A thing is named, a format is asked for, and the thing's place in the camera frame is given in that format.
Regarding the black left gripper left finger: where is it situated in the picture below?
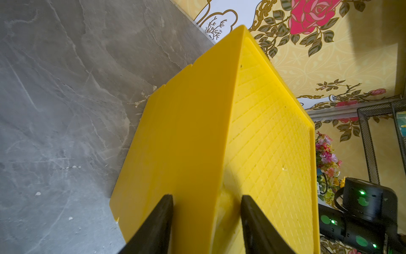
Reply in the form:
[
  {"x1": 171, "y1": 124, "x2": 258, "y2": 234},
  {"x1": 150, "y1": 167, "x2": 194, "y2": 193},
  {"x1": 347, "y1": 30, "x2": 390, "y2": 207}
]
[{"x1": 119, "y1": 194, "x2": 173, "y2": 254}]

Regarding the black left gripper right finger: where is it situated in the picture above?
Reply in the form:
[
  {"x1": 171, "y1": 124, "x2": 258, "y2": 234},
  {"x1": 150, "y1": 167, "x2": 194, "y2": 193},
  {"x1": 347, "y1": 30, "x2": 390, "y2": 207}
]
[{"x1": 241, "y1": 195, "x2": 294, "y2": 254}]

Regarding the yellow plastic drawer cabinet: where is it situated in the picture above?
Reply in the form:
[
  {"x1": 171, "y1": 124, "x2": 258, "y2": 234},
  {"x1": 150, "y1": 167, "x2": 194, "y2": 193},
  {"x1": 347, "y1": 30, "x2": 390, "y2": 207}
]
[{"x1": 110, "y1": 25, "x2": 320, "y2": 254}]

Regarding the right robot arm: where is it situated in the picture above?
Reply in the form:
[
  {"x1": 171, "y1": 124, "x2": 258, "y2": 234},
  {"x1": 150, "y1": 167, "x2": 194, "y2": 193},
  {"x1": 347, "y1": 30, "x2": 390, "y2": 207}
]
[{"x1": 319, "y1": 177, "x2": 406, "y2": 254}]

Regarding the artificial flower bouquet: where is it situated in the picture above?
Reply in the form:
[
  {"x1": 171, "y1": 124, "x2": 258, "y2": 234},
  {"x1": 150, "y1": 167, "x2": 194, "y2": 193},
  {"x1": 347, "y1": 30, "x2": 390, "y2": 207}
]
[{"x1": 315, "y1": 132, "x2": 342, "y2": 207}]

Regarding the black wire mesh basket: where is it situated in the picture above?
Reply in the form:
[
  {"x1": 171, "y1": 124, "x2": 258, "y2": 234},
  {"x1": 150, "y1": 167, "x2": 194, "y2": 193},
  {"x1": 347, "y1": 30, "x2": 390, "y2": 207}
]
[{"x1": 357, "y1": 99, "x2": 406, "y2": 185}]

